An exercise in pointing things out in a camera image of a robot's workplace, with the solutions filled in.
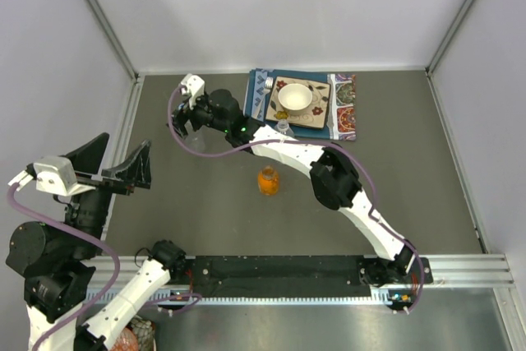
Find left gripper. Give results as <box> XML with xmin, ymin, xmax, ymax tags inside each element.
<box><xmin>65</xmin><ymin>131</ymin><xmax>154</xmax><ymax>256</ymax></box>

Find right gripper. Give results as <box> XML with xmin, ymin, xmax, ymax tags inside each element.
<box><xmin>166</xmin><ymin>93</ymin><xmax>230</xmax><ymax>141</ymax></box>

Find clear plastic bottle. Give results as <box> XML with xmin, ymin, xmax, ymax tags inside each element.
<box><xmin>186</xmin><ymin>130</ymin><xmax>205</xmax><ymax>153</ymax></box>
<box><xmin>275</xmin><ymin>119</ymin><xmax>294</xmax><ymax>138</ymax></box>

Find orange juice bottle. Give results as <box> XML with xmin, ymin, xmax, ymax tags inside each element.
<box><xmin>257</xmin><ymin>166</ymin><xmax>279</xmax><ymax>196</ymax></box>

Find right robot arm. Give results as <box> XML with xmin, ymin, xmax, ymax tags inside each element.
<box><xmin>167</xmin><ymin>85</ymin><xmax>423</xmax><ymax>282</ymax></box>

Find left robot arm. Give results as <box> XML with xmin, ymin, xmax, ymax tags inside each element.
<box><xmin>6</xmin><ymin>132</ymin><xmax>188</xmax><ymax>350</ymax></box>

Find silver fork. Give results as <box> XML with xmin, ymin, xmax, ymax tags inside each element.
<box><xmin>251</xmin><ymin>77</ymin><xmax>274</xmax><ymax>120</ymax></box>

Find cream bowl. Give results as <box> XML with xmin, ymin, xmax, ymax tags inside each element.
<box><xmin>278</xmin><ymin>83</ymin><xmax>313</xmax><ymax>114</ymax></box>

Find square floral plate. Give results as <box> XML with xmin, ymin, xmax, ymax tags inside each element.
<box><xmin>264</xmin><ymin>76</ymin><xmax>331</xmax><ymax>129</ymax></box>

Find blue patterned placemat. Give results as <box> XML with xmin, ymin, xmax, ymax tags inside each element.
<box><xmin>243</xmin><ymin>68</ymin><xmax>357</xmax><ymax>141</ymax></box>

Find stacked patterned bowls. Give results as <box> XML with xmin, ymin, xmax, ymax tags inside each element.
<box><xmin>112</xmin><ymin>316</ymin><xmax>157</xmax><ymax>351</ymax></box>

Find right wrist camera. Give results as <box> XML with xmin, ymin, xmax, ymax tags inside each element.
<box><xmin>180</xmin><ymin>74</ymin><xmax>205</xmax><ymax>99</ymax></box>

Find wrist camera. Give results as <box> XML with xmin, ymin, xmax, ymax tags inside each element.
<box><xmin>8</xmin><ymin>156</ymin><xmax>95</xmax><ymax>197</ymax></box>
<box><xmin>180</xmin><ymin>74</ymin><xmax>205</xmax><ymax>99</ymax></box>

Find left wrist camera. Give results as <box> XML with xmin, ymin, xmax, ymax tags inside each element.
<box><xmin>8</xmin><ymin>156</ymin><xmax>95</xmax><ymax>197</ymax></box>

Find aluminium frame rail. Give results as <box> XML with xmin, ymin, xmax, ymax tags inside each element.
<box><xmin>82</xmin><ymin>254</ymin><xmax>516</xmax><ymax>290</ymax></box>

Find grey cable duct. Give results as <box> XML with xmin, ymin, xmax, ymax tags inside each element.
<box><xmin>81</xmin><ymin>284</ymin><xmax>416</xmax><ymax>307</ymax></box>

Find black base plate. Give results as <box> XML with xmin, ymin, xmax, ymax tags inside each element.
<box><xmin>168</xmin><ymin>255</ymin><xmax>433</xmax><ymax>297</ymax></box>

